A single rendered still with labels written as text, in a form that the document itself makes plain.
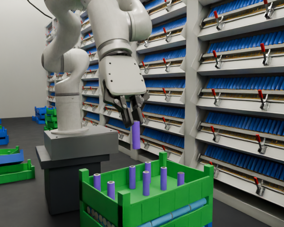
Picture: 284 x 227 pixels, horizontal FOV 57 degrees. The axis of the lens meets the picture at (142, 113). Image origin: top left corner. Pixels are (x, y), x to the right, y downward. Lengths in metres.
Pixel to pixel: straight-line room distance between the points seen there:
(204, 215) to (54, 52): 0.94
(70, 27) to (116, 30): 0.54
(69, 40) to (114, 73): 0.64
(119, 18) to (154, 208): 0.45
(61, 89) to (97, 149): 0.34
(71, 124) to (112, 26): 0.78
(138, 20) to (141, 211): 0.45
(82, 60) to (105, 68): 0.76
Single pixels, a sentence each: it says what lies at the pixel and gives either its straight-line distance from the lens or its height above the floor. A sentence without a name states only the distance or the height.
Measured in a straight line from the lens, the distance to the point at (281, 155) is 1.23.
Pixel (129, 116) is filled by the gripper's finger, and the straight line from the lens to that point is 0.59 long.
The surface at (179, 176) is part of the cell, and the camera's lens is 0.70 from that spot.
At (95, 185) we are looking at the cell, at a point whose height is 0.36.
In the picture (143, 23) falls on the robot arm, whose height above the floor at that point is 0.77.
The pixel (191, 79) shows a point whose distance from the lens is 1.55.
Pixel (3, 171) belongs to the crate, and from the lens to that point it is 2.10.
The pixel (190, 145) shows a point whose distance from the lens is 1.59.
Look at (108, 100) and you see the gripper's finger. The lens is 0.59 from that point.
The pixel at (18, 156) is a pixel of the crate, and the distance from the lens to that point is 2.01.
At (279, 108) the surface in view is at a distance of 1.21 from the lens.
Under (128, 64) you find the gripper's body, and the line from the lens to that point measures 0.64.
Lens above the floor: 0.62
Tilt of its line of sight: 6 degrees down
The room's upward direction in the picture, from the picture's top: straight up
